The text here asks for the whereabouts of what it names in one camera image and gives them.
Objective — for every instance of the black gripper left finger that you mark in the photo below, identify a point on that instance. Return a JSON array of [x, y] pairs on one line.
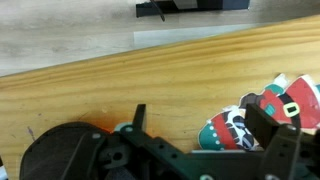
[[141, 116]]

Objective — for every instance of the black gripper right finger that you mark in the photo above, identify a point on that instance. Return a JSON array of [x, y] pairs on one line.
[[263, 128]]

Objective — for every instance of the red teal christmas sticker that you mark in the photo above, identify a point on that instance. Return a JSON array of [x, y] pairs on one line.
[[216, 133]]

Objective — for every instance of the black hat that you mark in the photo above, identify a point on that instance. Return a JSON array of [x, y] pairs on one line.
[[46, 150]]

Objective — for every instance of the red santa sticker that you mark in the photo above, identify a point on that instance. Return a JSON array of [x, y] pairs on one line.
[[301, 96]]

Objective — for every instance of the black stand base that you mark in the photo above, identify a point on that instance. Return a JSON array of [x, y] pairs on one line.
[[213, 5]]

